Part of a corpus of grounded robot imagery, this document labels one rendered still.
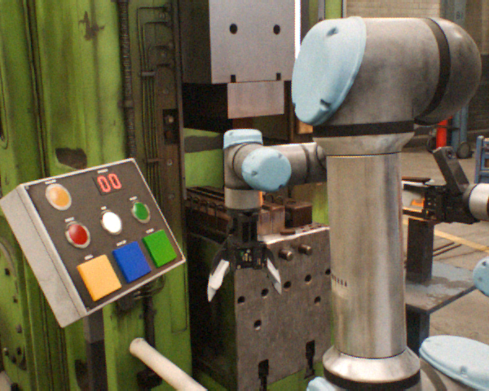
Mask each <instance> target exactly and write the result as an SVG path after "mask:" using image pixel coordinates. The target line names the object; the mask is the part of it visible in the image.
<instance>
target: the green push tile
mask: <svg viewBox="0 0 489 391"><path fill-rule="evenodd" d="M142 240H143V242H144V244H145V246H146V248H147V250H148V252H149V255H150V257H151V259H152V261H153V263H154V265H155V267H156V268H159V267H160V266H163V265H164V264H166V263H168V262H170V261H173V260H174V259H176V258H177V254H176V252H175V251H174V250H173V248H172V246H171V244H170V242H169V240H168V238H167V236H166V234H165V232H164V230H160V231H157V232H155V233H153V234H150V235H148V236H146V237H143V238H142Z"/></svg>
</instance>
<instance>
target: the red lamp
mask: <svg viewBox="0 0 489 391"><path fill-rule="evenodd" d="M68 233H69V236H70V238H71V240H72V241H73V242H74V243H75V244H85V243H86V241H87V240H88V235H87V232H86V230H85V229H84V228H83V227H82V226H80V225H72V226H70V228H69V230H68Z"/></svg>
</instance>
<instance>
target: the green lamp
mask: <svg viewBox="0 0 489 391"><path fill-rule="evenodd" d="M133 210H134V214H135V215H136V217H137V218H139V219H140V220H142V221H146V220H147V219H148V209H147V208H146V206H145V205H144V204H142V203H135V204H134V207H133Z"/></svg>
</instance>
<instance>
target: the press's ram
mask: <svg viewBox="0 0 489 391"><path fill-rule="evenodd" d="M177 3H178V39H179V58H181V77H182V83H189V84H223V83H241V82H259V81H292V80H293V69H294V64H295V60H296V58H297V26H296V0H177Z"/></svg>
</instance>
